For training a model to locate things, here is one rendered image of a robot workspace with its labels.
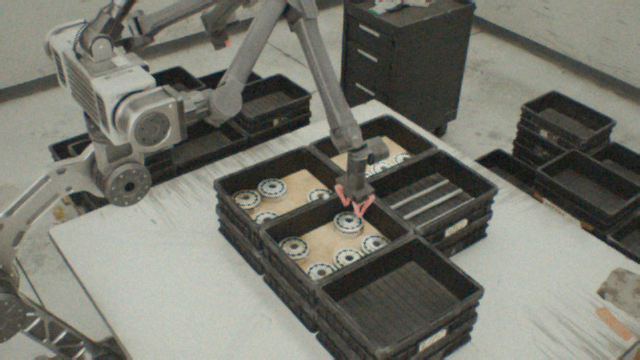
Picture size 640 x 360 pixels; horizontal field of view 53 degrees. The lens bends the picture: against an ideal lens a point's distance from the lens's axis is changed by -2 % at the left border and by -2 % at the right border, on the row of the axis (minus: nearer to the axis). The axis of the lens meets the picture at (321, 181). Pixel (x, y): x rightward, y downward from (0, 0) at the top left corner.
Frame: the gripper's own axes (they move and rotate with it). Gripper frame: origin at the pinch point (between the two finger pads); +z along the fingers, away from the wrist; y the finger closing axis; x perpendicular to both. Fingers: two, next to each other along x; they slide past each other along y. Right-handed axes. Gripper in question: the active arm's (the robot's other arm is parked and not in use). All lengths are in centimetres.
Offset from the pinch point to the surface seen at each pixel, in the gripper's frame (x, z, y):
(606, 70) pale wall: -329, 92, 108
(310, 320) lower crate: 19.0, 30.5, -6.7
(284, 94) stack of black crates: -75, 57, 151
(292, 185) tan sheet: -8, 23, 44
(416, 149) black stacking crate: -58, 19, 33
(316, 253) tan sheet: 5.0, 23.4, 10.3
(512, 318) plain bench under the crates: -38, 36, -39
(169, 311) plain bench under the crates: 51, 37, 26
